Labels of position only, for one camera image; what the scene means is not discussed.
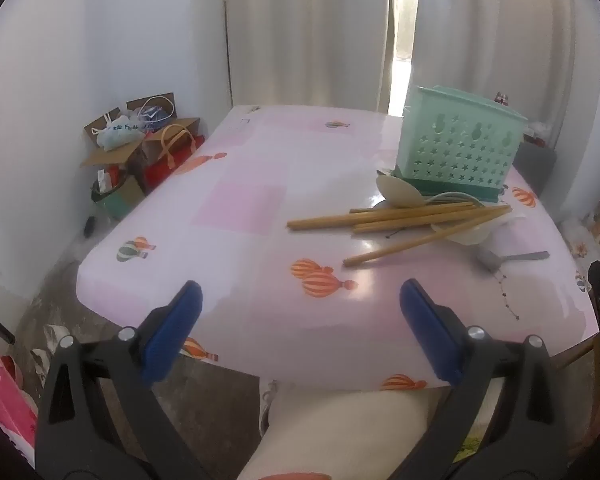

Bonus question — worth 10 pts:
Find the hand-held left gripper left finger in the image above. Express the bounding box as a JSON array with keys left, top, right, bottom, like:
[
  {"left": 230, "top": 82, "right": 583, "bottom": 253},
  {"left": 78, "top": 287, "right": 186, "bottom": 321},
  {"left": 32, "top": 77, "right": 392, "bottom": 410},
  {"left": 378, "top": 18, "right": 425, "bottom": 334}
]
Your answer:
[{"left": 34, "top": 280, "right": 204, "bottom": 480}]

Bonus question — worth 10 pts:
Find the open cardboard box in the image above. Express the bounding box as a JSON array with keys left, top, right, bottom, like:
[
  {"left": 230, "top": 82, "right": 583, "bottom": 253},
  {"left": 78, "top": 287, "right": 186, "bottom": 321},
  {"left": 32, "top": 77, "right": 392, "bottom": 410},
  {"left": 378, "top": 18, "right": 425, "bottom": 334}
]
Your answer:
[{"left": 80, "top": 91, "right": 202, "bottom": 168}]

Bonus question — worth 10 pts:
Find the red bag with tan handles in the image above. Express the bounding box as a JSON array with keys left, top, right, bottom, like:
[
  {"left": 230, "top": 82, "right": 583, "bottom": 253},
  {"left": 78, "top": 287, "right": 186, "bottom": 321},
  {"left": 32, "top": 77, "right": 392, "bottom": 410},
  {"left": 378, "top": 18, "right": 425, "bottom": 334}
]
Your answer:
[{"left": 144, "top": 124, "right": 207, "bottom": 192}]

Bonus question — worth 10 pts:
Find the blue white plastic bag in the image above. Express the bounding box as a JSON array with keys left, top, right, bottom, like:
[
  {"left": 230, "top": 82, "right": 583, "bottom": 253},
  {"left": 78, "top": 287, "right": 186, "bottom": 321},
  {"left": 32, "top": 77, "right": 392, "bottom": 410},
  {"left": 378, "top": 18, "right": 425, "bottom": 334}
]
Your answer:
[{"left": 139, "top": 96, "right": 177, "bottom": 131}]

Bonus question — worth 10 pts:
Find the pink balloon print tablecloth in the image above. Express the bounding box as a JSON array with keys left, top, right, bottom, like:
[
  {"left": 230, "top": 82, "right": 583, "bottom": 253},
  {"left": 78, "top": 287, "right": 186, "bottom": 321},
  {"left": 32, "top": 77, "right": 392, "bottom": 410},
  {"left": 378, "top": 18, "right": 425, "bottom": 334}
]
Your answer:
[{"left": 75, "top": 104, "right": 600, "bottom": 392}]

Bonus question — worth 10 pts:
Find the wooden chopstick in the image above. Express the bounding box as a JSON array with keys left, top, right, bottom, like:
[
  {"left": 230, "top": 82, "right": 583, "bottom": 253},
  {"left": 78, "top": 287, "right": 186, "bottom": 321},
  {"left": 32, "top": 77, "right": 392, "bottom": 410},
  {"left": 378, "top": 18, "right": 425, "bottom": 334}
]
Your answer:
[
  {"left": 286, "top": 201, "right": 477, "bottom": 232},
  {"left": 343, "top": 209, "right": 512, "bottom": 267},
  {"left": 349, "top": 202, "right": 476, "bottom": 216},
  {"left": 352, "top": 205, "right": 512, "bottom": 233}
]

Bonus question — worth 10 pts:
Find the green box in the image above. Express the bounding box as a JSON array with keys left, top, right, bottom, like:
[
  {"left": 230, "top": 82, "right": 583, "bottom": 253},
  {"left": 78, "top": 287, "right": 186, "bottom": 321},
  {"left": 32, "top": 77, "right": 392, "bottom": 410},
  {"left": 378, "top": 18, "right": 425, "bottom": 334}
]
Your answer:
[{"left": 91, "top": 174, "right": 147, "bottom": 220}]

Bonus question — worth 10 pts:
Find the small clutter pile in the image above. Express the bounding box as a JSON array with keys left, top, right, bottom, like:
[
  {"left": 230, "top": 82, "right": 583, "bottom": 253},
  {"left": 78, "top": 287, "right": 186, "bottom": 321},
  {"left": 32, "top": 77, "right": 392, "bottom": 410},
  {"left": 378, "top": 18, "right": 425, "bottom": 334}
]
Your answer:
[{"left": 522, "top": 120, "right": 551, "bottom": 150}]

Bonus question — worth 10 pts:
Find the brown wooden frame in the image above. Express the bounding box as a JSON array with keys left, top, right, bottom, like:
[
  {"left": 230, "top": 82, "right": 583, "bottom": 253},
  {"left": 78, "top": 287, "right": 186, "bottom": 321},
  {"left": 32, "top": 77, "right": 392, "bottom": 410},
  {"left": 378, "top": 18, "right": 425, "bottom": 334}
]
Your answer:
[{"left": 555, "top": 337, "right": 600, "bottom": 411}]

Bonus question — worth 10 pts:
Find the white blue drawstring bag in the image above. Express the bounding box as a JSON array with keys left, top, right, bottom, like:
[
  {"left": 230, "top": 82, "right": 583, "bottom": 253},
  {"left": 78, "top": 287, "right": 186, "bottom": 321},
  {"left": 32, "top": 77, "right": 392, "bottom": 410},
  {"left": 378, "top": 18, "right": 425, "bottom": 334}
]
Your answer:
[{"left": 91, "top": 116, "right": 147, "bottom": 152}]

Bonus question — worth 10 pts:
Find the cream spoon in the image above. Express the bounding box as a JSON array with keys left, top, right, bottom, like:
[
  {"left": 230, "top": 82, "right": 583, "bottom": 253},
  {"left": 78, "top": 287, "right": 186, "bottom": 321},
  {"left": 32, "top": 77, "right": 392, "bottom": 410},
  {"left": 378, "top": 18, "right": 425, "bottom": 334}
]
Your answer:
[{"left": 376, "top": 171, "right": 427, "bottom": 209}]

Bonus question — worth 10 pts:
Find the green plastic utensil holder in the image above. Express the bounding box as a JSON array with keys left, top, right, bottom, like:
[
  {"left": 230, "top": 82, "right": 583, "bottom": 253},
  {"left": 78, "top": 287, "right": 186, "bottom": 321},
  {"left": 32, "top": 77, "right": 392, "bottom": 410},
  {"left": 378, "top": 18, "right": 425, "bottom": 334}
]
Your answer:
[{"left": 392, "top": 85, "right": 529, "bottom": 204}]

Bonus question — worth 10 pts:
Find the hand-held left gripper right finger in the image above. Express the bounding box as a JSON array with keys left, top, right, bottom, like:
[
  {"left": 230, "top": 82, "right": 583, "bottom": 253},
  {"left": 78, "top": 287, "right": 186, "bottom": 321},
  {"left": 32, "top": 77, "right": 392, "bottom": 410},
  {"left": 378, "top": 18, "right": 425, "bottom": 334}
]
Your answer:
[{"left": 399, "top": 279, "right": 567, "bottom": 480}]

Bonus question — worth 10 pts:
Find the white spoon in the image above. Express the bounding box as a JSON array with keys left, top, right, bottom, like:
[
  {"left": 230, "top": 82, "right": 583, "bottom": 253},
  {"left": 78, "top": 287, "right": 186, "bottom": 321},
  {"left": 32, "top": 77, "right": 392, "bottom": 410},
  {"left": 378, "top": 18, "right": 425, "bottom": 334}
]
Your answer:
[{"left": 431, "top": 216, "right": 502, "bottom": 247}]

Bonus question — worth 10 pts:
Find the grey metal spoon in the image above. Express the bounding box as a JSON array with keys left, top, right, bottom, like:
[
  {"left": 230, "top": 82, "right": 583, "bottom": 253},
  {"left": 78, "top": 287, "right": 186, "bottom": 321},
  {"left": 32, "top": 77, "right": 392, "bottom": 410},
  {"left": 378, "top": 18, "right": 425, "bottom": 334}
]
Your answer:
[{"left": 475, "top": 248, "right": 551, "bottom": 274}]

